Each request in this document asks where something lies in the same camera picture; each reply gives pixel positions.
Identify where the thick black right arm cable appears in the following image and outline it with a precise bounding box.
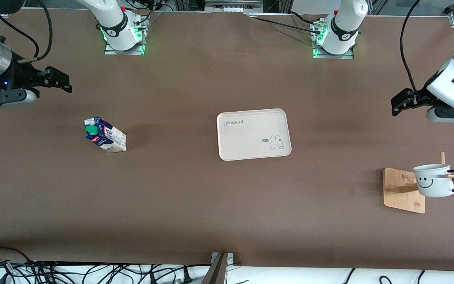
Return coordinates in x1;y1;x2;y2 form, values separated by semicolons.
16;0;53;64

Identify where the metal beam bracket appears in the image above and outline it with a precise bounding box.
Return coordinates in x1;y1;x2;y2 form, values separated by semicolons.
210;252;234;264

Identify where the dark aluminium beam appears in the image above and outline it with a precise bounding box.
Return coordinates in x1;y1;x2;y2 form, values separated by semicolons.
201;253;229;284

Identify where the grey power strip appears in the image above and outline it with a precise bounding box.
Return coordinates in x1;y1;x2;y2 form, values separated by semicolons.
205;0;264;13

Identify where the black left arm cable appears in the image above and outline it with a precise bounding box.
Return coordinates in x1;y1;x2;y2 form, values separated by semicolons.
400;0;426;95

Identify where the short black table cable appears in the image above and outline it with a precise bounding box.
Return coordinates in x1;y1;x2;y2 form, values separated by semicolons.
288;11;328;25

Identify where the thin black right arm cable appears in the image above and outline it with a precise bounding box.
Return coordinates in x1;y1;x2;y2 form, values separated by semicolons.
0;14;40;60

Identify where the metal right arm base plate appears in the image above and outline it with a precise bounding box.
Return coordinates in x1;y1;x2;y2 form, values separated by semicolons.
103;24;147;56

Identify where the cream tray with rabbit print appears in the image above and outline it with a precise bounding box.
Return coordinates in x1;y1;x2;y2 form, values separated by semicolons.
216;108;292;161

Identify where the wooden cup rack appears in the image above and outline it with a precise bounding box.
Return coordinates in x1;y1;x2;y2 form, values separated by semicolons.
383;152;454;214

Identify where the long black table cable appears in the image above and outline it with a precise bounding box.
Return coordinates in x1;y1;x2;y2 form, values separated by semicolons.
251;15;322;33

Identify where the white smiley mug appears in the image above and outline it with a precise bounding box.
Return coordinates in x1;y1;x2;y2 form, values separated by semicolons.
413;163;454;198

